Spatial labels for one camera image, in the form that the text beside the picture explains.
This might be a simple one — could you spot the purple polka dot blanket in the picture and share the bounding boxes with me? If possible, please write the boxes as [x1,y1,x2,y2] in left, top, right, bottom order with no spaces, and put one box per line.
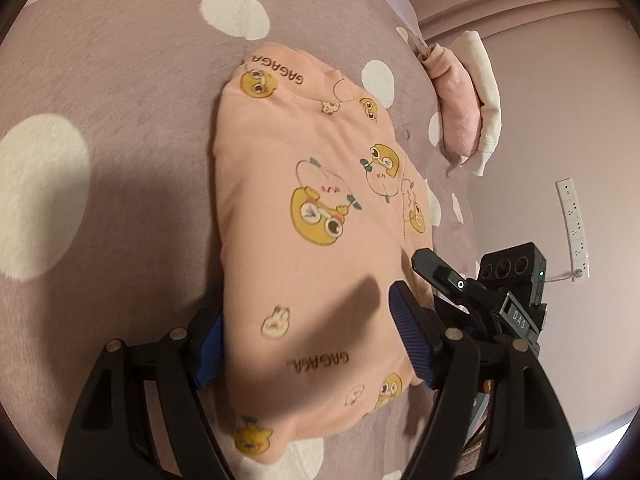
[0,0,481,480]

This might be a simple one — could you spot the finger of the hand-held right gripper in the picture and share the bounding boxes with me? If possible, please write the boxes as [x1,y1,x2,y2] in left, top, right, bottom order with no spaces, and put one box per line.
[411,249,493,333]

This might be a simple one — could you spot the white power strip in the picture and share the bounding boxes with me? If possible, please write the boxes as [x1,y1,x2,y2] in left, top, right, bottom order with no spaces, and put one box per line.
[556,177,591,281]

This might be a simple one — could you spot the folded pink cloth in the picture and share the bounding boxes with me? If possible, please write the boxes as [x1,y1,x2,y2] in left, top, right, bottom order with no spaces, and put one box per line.
[422,42,483,166]

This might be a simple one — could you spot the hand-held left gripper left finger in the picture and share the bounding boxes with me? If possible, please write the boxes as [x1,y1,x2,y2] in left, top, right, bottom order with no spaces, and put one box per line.
[57,305,236,480]

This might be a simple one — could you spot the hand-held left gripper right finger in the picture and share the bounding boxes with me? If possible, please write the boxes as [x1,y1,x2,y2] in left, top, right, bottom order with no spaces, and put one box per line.
[387,280,583,480]

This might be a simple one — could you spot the folded white cloth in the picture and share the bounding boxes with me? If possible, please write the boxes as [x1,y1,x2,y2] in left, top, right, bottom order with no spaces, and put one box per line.
[455,30,502,177]

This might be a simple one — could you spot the pink duck print garment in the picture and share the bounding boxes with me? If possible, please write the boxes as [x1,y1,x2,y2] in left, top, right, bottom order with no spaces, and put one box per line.
[210,42,443,466]

